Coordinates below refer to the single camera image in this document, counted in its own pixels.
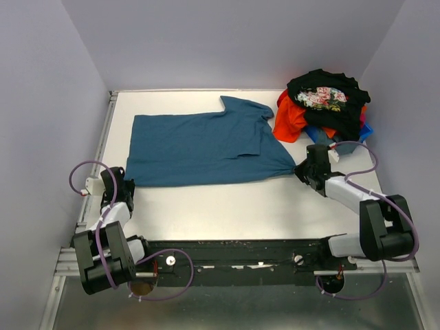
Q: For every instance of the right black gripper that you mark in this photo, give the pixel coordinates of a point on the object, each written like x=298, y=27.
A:
x=299, y=170

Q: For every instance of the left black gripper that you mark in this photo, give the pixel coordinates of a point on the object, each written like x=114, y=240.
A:
x=130, y=184

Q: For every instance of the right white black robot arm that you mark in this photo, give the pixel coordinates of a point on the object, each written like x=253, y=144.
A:
x=386, y=229

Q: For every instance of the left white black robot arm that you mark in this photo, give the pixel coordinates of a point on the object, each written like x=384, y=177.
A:
x=105, y=257

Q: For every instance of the grey blue t-shirt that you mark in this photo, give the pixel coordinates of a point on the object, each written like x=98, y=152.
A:
x=341, y=149

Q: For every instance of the orange t-shirt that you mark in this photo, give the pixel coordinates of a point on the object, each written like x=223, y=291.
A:
x=289, y=122

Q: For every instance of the blue plastic bin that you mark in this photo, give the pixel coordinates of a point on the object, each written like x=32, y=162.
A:
x=312, y=131

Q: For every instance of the black floral t-shirt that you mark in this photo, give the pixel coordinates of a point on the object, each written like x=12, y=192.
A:
x=334, y=101

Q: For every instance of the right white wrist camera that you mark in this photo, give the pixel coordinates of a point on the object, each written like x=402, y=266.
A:
x=334, y=156

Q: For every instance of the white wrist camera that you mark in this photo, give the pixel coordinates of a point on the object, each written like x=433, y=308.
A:
x=93, y=187
x=334, y=156

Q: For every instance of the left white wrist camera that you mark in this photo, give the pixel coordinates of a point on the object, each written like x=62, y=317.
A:
x=93, y=187

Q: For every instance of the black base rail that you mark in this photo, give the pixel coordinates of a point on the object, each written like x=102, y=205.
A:
x=233, y=263

